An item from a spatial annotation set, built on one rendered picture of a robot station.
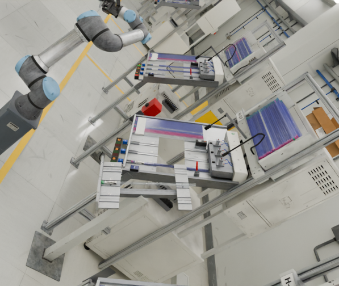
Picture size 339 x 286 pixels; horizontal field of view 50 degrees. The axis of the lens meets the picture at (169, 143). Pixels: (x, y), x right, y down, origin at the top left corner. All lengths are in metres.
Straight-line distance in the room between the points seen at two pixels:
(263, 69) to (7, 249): 2.54
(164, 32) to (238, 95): 3.37
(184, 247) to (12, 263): 1.10
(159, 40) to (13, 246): 5.03
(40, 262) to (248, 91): 2.32
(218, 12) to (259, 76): 3.25
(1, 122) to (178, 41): 4.93
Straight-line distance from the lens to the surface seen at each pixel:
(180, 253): 2.66
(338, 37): 5.51
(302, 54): 5.42
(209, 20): 6.63
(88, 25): 2.01
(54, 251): 2.40
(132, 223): 2.46
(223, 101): 3.55
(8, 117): 2.13
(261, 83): 3.53
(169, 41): 6.71
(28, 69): 2.06
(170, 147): 3.79
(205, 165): 2.33
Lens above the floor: 1.79
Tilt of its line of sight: 21 degrees down
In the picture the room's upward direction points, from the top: 56 degrees clockwise
